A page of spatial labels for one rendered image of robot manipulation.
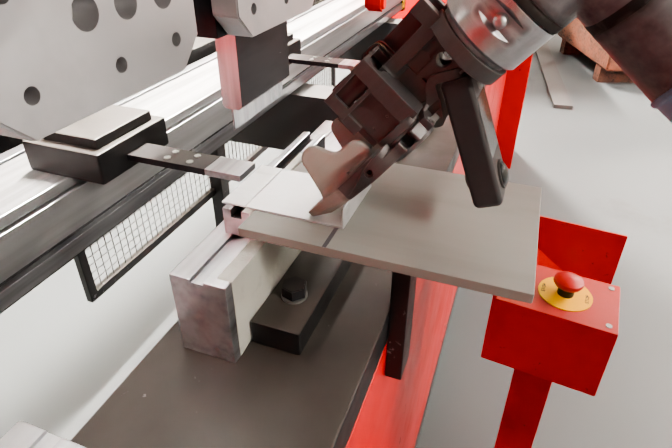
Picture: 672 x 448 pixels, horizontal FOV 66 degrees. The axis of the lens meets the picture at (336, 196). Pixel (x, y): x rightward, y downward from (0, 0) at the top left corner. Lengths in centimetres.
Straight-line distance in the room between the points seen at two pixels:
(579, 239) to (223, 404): 63
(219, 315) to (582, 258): 63
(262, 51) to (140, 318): 154
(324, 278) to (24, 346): 154
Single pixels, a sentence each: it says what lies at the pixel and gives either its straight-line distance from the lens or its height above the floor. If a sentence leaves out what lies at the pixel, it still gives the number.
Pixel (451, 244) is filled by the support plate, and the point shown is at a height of 100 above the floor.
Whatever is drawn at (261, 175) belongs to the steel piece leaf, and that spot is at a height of 100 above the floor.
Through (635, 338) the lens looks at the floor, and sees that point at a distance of 202.
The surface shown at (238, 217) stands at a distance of 52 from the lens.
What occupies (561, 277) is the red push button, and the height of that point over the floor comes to 81.
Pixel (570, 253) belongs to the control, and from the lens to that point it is 94.
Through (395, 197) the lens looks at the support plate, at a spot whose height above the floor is 100.
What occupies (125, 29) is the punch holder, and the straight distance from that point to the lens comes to 30.
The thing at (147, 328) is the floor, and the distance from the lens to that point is 190.
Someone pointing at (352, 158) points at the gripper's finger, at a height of 107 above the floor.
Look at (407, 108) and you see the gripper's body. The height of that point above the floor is 112.
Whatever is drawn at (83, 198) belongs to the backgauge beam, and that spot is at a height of 95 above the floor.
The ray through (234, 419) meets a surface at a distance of 50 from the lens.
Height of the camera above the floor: 127
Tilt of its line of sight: 31 degrees down
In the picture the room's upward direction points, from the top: straight up
